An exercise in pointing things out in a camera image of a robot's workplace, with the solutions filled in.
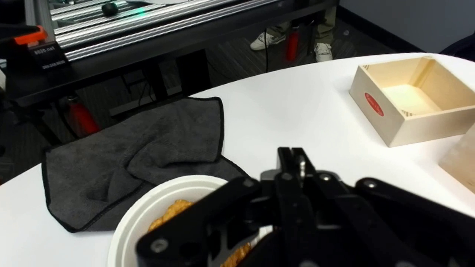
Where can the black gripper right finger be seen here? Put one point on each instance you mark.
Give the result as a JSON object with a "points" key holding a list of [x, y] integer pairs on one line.
{"points": [[376, 225]]}

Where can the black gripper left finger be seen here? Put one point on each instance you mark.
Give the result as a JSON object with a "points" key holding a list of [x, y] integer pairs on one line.
{"points": [[210, 231]]}

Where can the white bowl with snacks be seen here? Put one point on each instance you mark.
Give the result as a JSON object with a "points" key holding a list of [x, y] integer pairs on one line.
{"points": [[149, 208]]}

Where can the wooden shape sorter cube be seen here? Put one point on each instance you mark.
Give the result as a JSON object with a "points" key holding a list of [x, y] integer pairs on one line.
{"points": [[459, 162]]}

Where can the black cloth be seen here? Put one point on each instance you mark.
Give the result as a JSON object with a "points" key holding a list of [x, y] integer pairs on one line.
{"points": [[91, 183]]}

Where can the open wooden box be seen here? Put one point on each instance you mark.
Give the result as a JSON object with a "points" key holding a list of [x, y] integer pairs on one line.
{"points": [[413, 100]]}

